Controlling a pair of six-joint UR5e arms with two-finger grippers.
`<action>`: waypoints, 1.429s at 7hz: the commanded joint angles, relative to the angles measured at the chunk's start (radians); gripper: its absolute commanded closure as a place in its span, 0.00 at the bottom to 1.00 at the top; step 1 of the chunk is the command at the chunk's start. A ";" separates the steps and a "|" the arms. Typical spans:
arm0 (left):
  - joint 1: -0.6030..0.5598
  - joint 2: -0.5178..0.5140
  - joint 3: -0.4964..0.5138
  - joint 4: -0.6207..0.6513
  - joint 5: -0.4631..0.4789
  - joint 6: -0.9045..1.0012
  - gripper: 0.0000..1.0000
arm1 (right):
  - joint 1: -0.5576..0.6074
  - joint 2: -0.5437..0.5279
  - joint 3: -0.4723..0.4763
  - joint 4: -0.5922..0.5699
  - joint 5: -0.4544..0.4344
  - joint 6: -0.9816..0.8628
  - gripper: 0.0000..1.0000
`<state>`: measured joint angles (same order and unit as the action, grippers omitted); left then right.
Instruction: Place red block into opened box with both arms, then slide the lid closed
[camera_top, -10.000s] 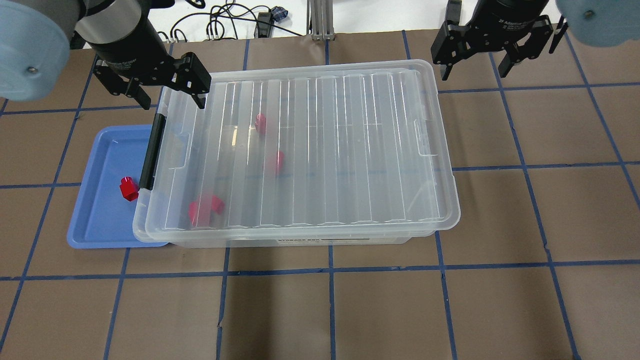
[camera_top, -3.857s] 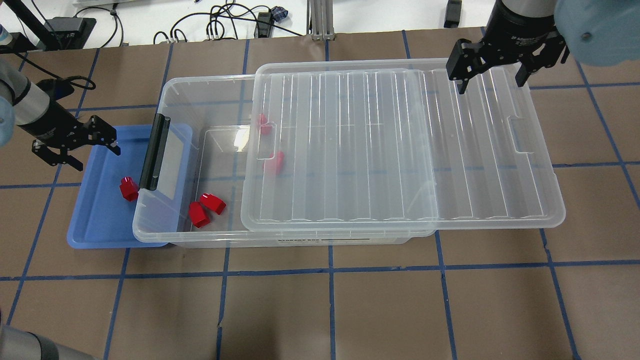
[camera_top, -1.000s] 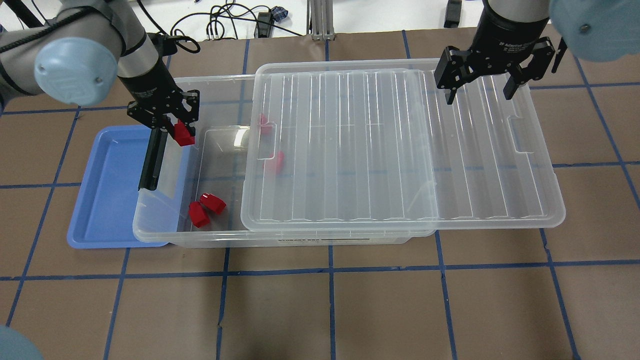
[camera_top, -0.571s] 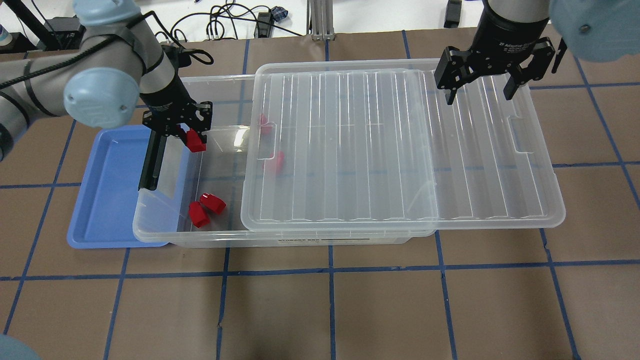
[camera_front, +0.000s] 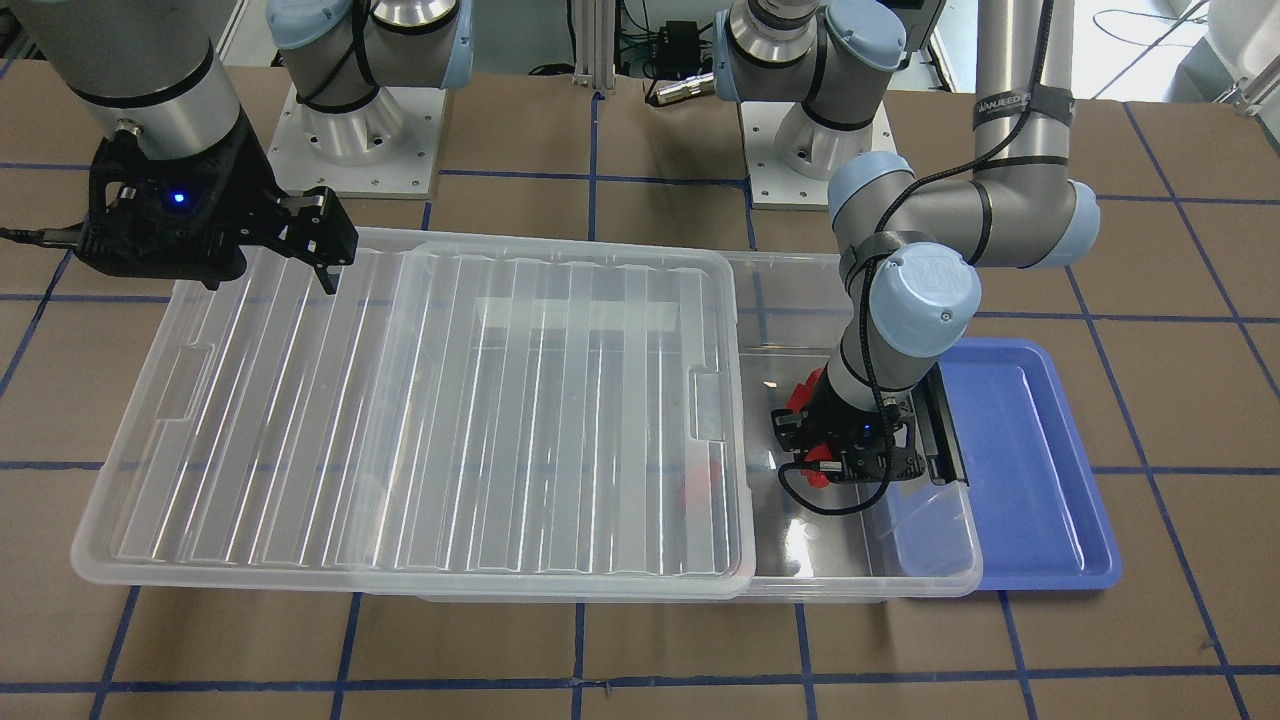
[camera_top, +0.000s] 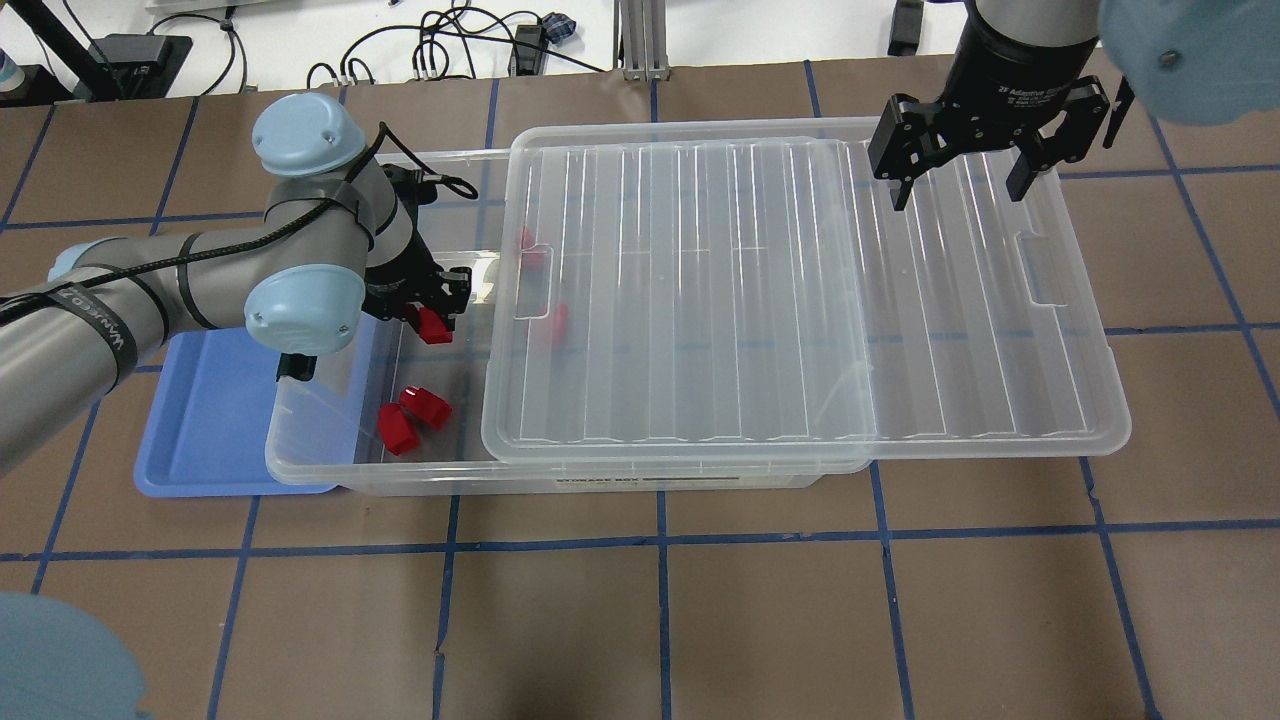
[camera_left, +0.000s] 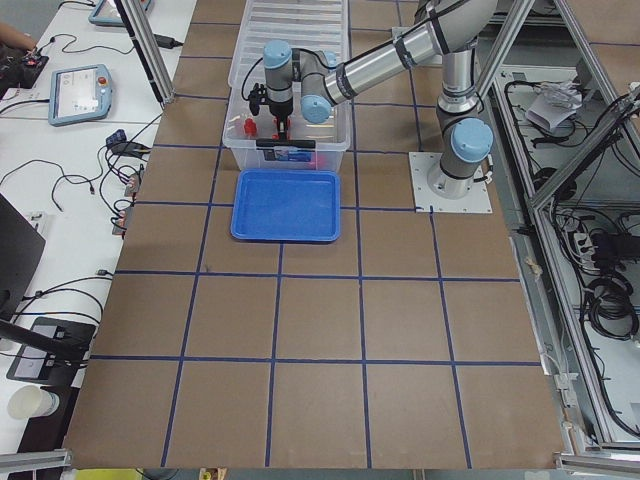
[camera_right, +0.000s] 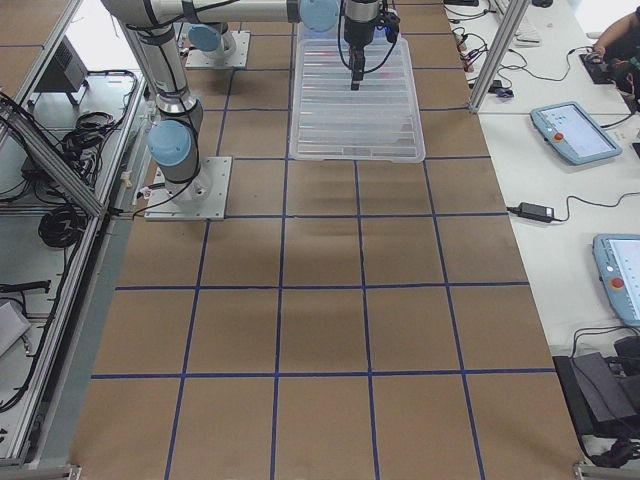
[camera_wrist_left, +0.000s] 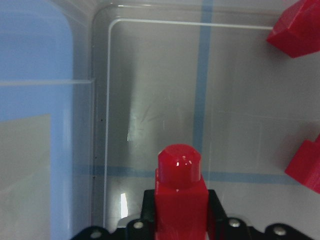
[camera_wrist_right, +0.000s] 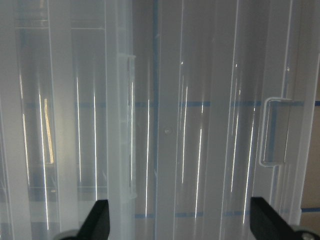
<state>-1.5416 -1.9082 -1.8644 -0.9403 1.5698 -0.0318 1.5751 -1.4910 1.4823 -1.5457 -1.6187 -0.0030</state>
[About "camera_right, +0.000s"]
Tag blue teach pendant near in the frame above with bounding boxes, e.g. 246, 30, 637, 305
593, 234, 639, 327

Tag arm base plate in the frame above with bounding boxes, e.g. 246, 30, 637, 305
143, 157, 232, 221
186, 31, 251, 70

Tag clear plastic box lid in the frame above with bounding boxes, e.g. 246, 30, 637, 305
289, 38, 426, 163

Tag black power adapter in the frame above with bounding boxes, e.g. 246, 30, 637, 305
516, 202, 555, 223

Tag black cables on desk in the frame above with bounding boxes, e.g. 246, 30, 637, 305
444, 0, 640, 224

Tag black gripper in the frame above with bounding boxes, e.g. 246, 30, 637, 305
343, 0, 378, 91

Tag blue teach pendant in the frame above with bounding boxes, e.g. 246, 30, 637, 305
593, 234, 639, 327
530, 101, 622, 165

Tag aluminium frame post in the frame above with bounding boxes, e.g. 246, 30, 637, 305
468, 0, 529, 114

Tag blue teach pendant far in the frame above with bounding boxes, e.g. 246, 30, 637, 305
530, 101, 622, 165

